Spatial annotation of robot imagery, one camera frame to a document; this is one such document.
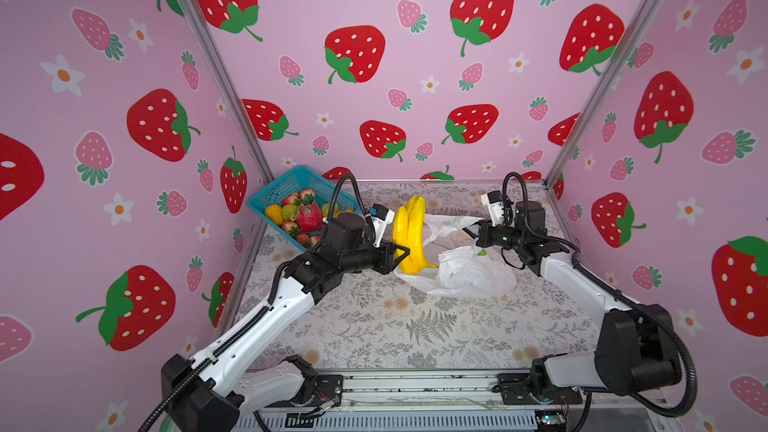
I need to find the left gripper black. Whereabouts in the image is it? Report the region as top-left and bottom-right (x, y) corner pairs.
(340, 237), (410, 278)

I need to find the yellow fake banana bunch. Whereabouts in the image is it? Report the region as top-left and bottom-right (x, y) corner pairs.
(392, 195), (436, 275)

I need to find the white lemon print plastic bag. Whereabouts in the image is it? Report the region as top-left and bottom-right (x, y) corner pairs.
(394, 214), (517, 299)

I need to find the pink fake dragon fruit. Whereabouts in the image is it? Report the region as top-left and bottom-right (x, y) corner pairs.
(296, 203), (323, 233)

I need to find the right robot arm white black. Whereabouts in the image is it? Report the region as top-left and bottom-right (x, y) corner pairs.
(466, 172), (698, 418)

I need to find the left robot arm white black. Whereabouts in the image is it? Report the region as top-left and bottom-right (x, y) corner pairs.
(140, 204), (403, 431)

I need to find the green fake pear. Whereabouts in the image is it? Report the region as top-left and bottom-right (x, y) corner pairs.
(321, 203), (341, 219)

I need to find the small red fake strawberry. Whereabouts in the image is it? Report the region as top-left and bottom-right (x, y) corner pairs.
(281, 221), (302, 239)

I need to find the red fake apple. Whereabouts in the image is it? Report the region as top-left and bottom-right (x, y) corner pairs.
(282, 193), (302, 207)

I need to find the yellow fake lemon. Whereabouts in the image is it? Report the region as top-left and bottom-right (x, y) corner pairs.
(264, 204), (284, 226)

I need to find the teal plastic mesh basket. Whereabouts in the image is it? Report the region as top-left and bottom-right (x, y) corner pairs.
(247, 166), (360, 250)

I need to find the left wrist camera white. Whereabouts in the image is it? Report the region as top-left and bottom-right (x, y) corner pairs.
(369, 204), (395, 248)

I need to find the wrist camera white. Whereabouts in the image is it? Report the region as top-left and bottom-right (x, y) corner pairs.
(369, 204), (395, 248)
(481, 190), (505, 226)

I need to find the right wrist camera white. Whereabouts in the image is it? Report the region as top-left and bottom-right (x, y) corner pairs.
(481, 190), (505, 226)

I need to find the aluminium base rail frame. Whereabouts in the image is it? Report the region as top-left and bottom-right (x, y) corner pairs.
(235, 369), (680, 431)

